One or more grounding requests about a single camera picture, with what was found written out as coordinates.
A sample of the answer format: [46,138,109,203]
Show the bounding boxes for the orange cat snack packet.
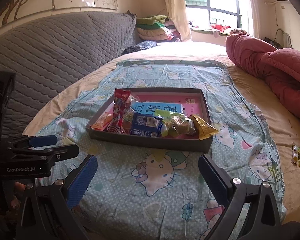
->
[90,112,113,131]

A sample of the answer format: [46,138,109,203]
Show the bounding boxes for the clear yellow cake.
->
[122,109,134,134]

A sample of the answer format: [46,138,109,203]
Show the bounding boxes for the yellow snack packet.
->
[189,114,219,140]

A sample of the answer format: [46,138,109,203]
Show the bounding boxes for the red cartoon snack packet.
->
[106,88,131,134]

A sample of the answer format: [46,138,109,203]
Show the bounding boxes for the clear red candy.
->
[126,93,140,109]

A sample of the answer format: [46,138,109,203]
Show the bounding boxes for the blue cookie packet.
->
[130,113,162,138]

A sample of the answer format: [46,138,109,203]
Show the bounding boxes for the green snack packet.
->
[154,109,184,138]

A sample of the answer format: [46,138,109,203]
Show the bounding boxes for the person's left hand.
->
[0,180,25,222]

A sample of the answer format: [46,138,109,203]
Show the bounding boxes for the small candy on bedsheet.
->
[292,143,300,168]

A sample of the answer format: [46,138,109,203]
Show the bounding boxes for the dark shallow cardboard tray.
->
[86,88,218,153]

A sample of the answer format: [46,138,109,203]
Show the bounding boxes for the grey quilted headboard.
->
[0,11,139,137]

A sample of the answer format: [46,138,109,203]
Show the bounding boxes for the Hello Kitty teal blanket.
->
[39,60,286,239]

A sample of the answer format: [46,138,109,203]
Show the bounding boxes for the pink and blue book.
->
[107,93,203,139]

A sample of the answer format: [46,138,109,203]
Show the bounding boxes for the dark patterned pillow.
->
[121,41,157,55]

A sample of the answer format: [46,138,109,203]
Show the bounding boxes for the red quilted comforter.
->
[225,34,300,119]

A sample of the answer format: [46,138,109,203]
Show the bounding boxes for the stack of folded clothes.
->
[136,15,181,42]

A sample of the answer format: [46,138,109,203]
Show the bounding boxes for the cream curtain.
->
[165,0,192,42]

